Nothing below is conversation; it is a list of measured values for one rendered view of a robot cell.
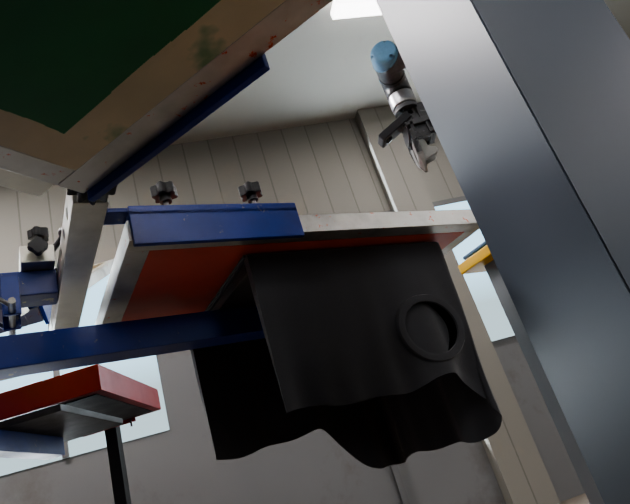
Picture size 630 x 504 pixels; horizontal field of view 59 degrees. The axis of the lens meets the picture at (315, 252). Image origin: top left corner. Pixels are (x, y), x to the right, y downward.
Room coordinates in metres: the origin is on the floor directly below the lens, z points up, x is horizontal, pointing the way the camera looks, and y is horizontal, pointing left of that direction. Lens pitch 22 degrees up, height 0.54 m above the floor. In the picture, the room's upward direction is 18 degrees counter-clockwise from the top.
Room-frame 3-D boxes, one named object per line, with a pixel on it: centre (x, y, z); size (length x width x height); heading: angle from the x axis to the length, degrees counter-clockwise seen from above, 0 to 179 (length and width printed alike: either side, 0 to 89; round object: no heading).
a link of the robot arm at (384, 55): (1.25, -0.37, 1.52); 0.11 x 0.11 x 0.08; 76
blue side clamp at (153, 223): (0.85, 0.15, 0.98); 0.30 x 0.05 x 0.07; 123
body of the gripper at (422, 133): (1.35, -0.38, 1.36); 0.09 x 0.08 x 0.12; 91
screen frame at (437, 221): (1.21, 0.10, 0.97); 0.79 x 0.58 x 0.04; 123
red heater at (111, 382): (2.06, 1.05, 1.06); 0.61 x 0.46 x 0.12; 3
